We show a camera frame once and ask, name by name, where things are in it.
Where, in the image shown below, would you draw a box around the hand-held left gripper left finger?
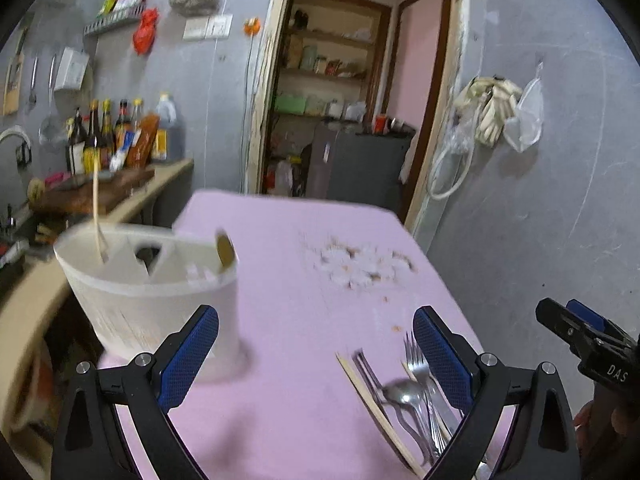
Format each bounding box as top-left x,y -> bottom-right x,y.
50,304 -> 221,480

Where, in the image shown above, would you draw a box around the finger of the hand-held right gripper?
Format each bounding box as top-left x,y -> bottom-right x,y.
535,297 -> 628,362
566,299 -> 626,339

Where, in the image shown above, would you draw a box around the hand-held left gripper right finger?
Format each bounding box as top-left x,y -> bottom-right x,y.
412,306 -> 583,480

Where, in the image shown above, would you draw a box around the metal fork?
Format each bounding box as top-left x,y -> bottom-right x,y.
403,331 -> 451,456

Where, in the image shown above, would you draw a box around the white plastic utensil holder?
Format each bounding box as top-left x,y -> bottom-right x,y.
52,224 -> 241,382

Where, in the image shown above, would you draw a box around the wooden chopstick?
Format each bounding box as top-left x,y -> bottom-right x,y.
335,352 -> 426,477
91,159 -> 109,264

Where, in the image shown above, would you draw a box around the person's right hand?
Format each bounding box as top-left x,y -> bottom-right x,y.
574,390 -> 632,461

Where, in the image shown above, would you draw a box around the gold spoon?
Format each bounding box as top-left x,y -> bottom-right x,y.
215,229 -> 236,267

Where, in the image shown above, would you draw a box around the pink floral tablecloth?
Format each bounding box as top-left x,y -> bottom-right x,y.
97,189 -> 531,480

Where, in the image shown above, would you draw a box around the kitchen counter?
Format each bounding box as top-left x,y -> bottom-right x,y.
0,157 -> 195,441

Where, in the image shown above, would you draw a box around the wooden cutting board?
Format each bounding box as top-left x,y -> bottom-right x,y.
32,166 -> 156,214

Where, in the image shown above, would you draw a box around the white plastic bag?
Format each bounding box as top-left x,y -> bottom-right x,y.
274,160 -> 294,197

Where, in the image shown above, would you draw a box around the clear plastic bag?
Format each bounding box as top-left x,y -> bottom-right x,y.
502,62 -> 545,154

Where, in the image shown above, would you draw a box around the grey cabinet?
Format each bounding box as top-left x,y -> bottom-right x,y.
305,122 -> 417,213

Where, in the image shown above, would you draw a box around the orange seasoning packet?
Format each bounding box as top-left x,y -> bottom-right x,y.
125,114 -> 161,169

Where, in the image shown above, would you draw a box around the white work gloves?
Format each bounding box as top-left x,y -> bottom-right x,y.
455,76 -> 524,149

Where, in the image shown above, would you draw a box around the dark sauce bottle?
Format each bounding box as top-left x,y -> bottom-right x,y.
66,106 -> 89,174
83,100 -> 104,171
100,99 -> 117,169
115,100 -> 134,161

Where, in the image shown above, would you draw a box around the green box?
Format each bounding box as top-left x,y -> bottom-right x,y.
273,93 -> 307,116

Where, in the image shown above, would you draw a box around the faucet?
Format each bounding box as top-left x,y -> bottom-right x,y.
0,127 -> 34,167

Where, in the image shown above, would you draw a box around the wooden shelf unit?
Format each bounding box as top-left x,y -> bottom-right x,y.
272,0 -> 392,128

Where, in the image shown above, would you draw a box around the hanging cutting board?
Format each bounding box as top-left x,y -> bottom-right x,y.
2,54 -> 26,116

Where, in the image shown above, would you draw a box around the red plastic bag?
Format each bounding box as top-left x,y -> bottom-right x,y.
132,7 -> 161,56

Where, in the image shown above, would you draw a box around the white hose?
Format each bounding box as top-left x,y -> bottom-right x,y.
427,105 -> 476,200

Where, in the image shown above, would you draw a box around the white wall box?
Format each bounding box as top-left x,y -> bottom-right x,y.
53,47 -> 90,92

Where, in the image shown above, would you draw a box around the white wall switch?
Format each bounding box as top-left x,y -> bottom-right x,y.
182,16 -> 209,42
207,14 -> 234,40

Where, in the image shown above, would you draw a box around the metal wall rack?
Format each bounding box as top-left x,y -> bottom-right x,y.
82,4 -> 147,37

